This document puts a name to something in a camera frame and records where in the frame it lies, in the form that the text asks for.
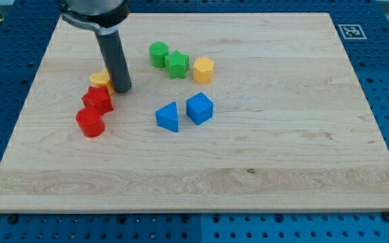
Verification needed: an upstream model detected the red star block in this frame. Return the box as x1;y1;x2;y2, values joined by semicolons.
82;86;114;115

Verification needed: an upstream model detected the yellow hexagon block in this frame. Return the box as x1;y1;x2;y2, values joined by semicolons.
193;57;215;84

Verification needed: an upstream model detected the blue triangle block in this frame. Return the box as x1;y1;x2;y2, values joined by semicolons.
155;102;179;132

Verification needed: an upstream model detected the light wooden board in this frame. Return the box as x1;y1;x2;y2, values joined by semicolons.
0;13;389;214

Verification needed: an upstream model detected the green cylinder block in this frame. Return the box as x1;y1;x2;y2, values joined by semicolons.
149;42;169;68

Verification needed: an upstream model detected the red cylinder block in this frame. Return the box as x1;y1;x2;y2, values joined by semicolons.
76;107;105;138

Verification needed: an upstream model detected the white fiducial marker tag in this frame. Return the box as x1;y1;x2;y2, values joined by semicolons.
338;24;367;40

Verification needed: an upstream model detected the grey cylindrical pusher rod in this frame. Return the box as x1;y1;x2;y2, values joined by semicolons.
96;30;132;93

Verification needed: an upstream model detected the green star block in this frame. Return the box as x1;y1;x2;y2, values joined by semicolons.
164;50;189;79

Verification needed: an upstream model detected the yellow heart block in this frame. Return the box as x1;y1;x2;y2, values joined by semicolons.
89;69;115;96

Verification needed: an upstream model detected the blue cube block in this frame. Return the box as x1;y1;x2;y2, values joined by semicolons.
186;92;213;125

